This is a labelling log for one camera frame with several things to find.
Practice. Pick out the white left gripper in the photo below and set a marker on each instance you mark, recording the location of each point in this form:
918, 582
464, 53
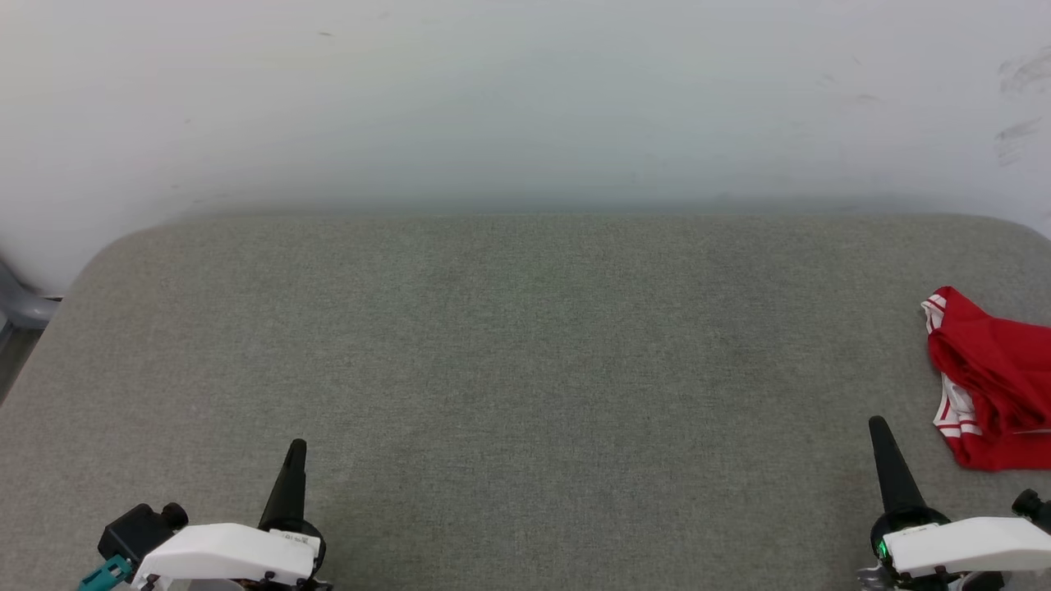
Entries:
230, 554

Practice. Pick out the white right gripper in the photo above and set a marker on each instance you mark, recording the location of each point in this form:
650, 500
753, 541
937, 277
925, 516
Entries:
969, 546

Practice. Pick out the red and white basketball jersey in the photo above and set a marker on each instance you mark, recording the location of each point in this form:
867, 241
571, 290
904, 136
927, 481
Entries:
998, 369

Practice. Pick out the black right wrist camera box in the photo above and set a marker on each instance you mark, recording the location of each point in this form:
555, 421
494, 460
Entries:
1036, 509

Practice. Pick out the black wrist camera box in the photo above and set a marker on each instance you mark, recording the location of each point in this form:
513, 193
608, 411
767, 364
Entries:
135, 529
1036, 509

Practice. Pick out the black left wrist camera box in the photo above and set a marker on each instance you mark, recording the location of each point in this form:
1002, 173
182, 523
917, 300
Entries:
135, 529

